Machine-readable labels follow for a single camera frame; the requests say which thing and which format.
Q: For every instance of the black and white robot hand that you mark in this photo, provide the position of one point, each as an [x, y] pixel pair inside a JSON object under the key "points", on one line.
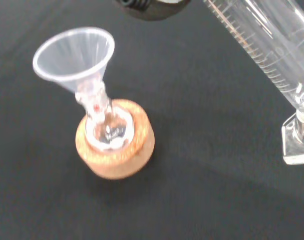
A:
{"points": [[151, 12]]}

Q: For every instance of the clear plastic funnel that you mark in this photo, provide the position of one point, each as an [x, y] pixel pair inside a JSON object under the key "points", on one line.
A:
{"points": [[74, 60]]}

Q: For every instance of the clear round-bottom flask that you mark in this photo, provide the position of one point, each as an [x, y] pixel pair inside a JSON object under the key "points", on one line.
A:
{"points": [[109, 130]]}

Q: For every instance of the black table cloth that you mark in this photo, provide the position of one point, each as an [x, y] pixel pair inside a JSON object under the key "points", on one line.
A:
{"points": [[191, 195]]}

